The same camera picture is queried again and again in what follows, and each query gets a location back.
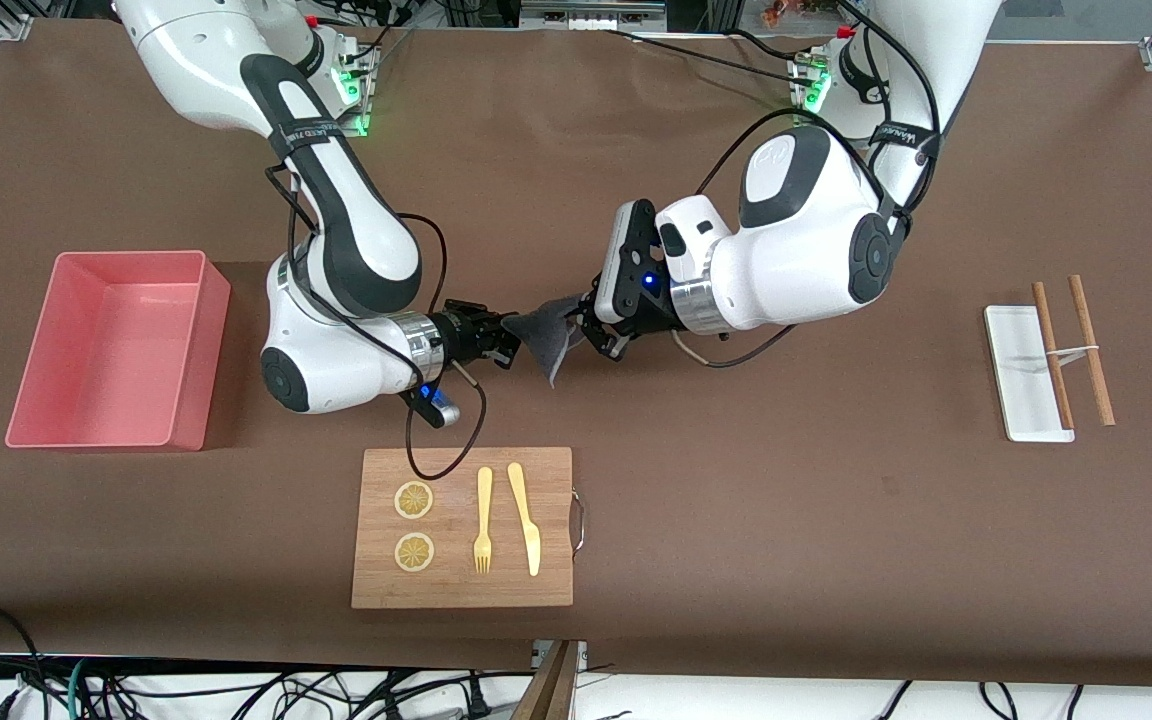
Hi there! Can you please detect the pink and grey cloth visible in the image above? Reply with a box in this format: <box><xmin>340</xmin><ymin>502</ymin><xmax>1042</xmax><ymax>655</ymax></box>
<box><xmin>501</xmin><ymin>293</ymin><xmax>589</xmax><ymax>388</ymax></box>

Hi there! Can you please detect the wooden cutting board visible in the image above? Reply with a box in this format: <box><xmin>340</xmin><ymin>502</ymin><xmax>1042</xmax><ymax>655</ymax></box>
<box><xmin>351</xmin><ymin>447</ymin><xmax>587</xmax><ymax>610</ymax></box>

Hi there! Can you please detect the yellow plastic fork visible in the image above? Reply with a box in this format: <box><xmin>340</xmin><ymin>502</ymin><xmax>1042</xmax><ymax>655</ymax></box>
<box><xmin>473</xmin><ymin>466</ymin><xmax>494</xmax><ymax>575</ymax></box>

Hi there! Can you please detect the yellow plastic knife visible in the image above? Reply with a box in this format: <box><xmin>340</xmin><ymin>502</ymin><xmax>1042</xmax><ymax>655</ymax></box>
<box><xmin>507</xmin><ymin>462</ymin><xmax>543</xmax><ymax>578</ymax></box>

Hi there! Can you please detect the brown table cover sheet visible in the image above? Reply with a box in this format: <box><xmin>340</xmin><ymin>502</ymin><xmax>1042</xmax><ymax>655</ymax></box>
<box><xmin>0</xmin><ymin>18</ymin><xmax>1152</xmax><ymax>691</ymax></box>

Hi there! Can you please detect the grey equipment box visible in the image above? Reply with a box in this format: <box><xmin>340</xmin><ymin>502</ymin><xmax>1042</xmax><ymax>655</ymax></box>
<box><xmin>521</xmin><ymin>0</ymin><xmax>667</xmax><ymax>31</ymax></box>

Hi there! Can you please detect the red orange background object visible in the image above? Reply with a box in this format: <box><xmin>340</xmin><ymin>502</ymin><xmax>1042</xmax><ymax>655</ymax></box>
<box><xmin>761</xmin><ymin>0</ymin><xmax>837</xmax><ymax>29</ymax></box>

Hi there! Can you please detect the wooden plank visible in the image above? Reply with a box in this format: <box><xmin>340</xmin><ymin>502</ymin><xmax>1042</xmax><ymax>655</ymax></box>
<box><xmin>511</xmin><ymin>640</ymin><xmax>582</xmax><ymax>720</ymax></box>

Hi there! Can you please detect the black power plug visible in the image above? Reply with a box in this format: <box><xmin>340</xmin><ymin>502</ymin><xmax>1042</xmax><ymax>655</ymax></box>
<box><xmin>456</xmin><ymin>675</ymin><xmax>497</xmax><ymax>720</ymax></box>

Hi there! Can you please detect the pink plastic bin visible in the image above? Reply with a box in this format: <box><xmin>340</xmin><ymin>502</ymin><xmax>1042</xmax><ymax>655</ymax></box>
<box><xmin>4</xmin><ymin>250</ymin><xmax>233</xmax><ymax>452</ymax></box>

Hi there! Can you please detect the white rectangular tray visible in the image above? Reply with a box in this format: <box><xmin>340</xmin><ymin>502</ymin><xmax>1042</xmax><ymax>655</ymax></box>
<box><xmin>983</xmin><ymin>304</ymin><xmax>1076</xmax><ymax>443</ymax></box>

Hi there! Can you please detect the brown wooden chopstick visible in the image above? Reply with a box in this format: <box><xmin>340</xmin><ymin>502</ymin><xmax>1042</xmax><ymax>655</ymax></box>
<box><xmin>1031</xmin><ymin>281</ymin><xmax>1076</xmax><ymax>431</ymax></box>
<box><xmin>1068</xmin><ymin>275</ymin><xmax>1116</xmax><ymax>428</ymax></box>

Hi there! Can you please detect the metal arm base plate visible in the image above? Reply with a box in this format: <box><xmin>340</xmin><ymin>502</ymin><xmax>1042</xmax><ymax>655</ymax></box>
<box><xmin>788</xmin><ymin>50</ymin><xmax>837</xmax><ymax>119</ymax></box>
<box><xmin>331</xmin><ymin>30</ymin><xmax>382</xmax><ymax>138</ymax></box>

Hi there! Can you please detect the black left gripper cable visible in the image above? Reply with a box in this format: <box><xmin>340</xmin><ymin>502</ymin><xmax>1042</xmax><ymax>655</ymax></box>
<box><xmin>694</xmin><ymin>0</ymin><xmax>942</xmax><ymax>216</ymax></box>

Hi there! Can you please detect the green cable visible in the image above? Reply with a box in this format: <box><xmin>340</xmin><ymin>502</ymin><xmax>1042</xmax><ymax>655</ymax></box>
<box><xmin>66</xmin><ymin>658</ymin><xmax>97</xmax><ymax>720</ymax></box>

